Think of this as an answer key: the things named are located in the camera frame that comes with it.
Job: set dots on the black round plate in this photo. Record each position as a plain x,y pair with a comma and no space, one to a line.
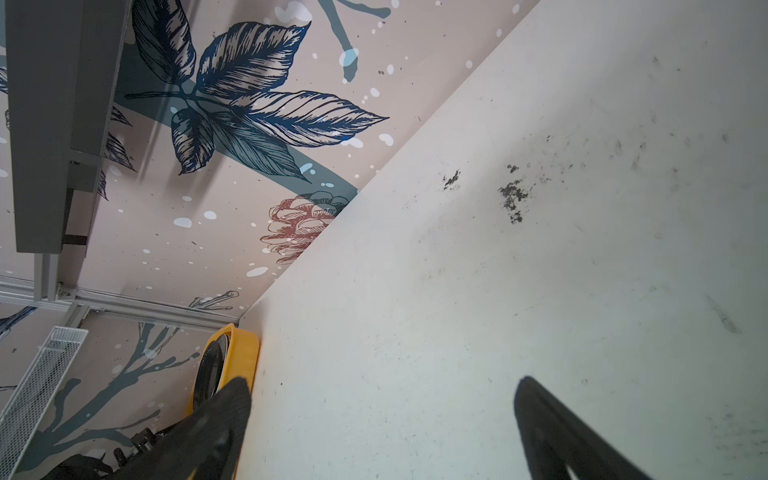
210,370

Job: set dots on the yellow plastic bin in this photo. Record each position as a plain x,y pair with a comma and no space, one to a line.
241,362

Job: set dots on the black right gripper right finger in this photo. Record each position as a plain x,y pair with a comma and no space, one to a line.
558,445

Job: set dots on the aluminium frame post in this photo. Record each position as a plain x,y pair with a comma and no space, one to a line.
21,292

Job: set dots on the black hanging basket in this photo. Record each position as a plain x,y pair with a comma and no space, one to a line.
62,58

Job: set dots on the white wire basket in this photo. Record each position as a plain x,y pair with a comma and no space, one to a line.
24,411

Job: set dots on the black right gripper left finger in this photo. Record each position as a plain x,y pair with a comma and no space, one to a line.
205,445

